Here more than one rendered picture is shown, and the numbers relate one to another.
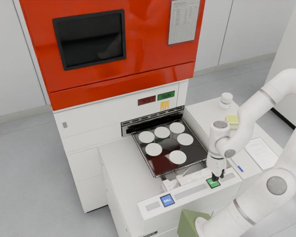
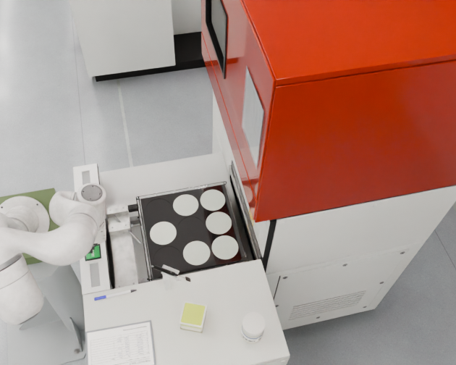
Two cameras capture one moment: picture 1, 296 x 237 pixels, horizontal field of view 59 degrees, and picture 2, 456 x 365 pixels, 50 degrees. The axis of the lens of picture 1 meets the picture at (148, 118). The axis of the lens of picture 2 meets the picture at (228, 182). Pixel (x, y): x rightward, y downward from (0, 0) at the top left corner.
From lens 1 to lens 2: 1.74 m
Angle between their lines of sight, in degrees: 60
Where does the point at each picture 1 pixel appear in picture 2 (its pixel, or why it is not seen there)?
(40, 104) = not seen: hidden behind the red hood
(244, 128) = (57, 202)
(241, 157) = (121, 311)
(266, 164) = (95, 344)
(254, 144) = (141, 346)
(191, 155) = (161, 253)
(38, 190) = not seen: hidden behind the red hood
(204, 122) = (211, 279)
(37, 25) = not seen: outside the picture
